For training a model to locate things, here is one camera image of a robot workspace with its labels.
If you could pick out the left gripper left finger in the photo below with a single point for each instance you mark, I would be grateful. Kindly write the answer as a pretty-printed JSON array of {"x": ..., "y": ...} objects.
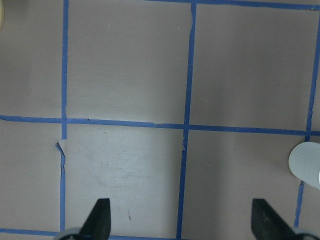
[{"x": 97, "y": 226}]

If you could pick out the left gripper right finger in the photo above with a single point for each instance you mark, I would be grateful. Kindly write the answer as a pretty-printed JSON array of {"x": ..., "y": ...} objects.
[{"x": 267, "y": 224}]

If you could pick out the white ribbed mug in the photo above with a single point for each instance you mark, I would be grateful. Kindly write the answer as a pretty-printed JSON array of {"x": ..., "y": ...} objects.
[{"x": 304, "y": 163}]

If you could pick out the wooden mug tree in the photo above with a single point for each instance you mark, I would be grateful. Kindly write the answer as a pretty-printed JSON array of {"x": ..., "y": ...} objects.
[{"x": 2, "y": 13}]

